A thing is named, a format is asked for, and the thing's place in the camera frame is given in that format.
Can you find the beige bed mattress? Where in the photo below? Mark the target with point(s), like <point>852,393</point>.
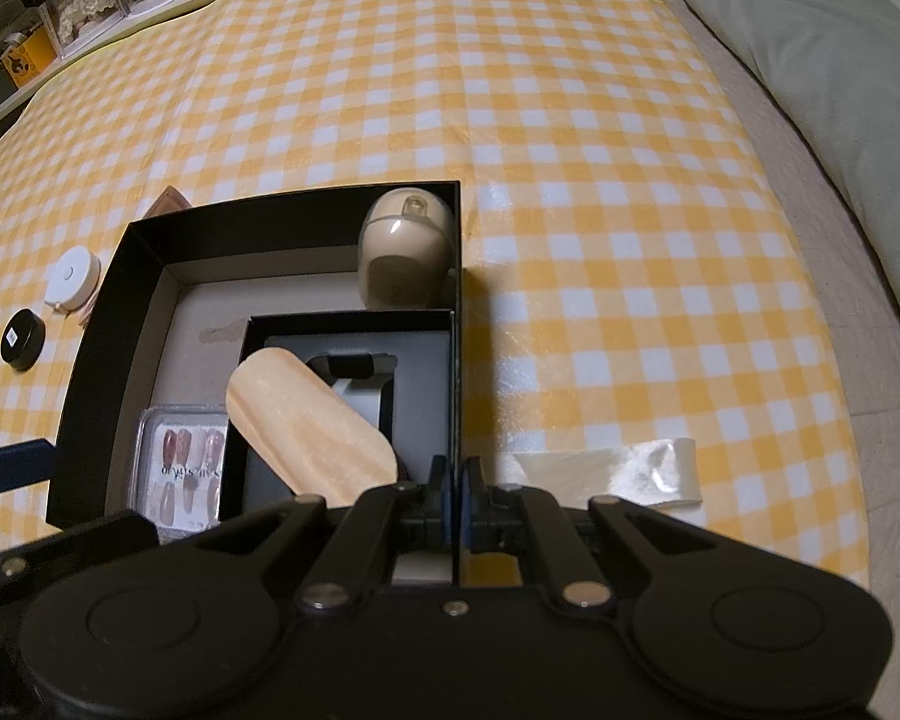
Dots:
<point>892,465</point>

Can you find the black round tin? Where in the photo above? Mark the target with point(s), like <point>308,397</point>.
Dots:
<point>22,337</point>

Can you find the yellow checked blanket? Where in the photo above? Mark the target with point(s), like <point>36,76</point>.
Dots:
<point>495,90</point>

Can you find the white round tape measure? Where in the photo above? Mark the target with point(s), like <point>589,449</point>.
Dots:
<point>71,274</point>

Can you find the beige egg-shaped device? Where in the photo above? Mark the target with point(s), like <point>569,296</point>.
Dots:
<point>401,262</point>

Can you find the clear press-on nail box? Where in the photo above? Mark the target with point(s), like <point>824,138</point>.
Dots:
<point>184,465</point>

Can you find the large black cardboard box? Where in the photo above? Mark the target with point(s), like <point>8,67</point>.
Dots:
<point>105,330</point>

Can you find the yellow storage box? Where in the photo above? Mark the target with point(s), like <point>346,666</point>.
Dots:
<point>22,60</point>

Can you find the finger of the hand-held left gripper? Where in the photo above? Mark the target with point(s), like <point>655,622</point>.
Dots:
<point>15,469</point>
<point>67,547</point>

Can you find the clear plastic wrapper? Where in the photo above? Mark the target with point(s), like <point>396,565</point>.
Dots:
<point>645,472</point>

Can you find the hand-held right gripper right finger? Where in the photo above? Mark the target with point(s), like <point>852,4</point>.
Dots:
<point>471,499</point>

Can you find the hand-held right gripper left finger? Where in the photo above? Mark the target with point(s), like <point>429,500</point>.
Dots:
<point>439,499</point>

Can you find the grey pillow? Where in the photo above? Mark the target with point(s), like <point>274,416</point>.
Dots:
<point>832,90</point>

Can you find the small black box with insert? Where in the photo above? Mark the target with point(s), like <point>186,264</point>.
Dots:
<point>427,390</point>

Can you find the oval wooden case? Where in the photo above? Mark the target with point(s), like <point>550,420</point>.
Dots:
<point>300,420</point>

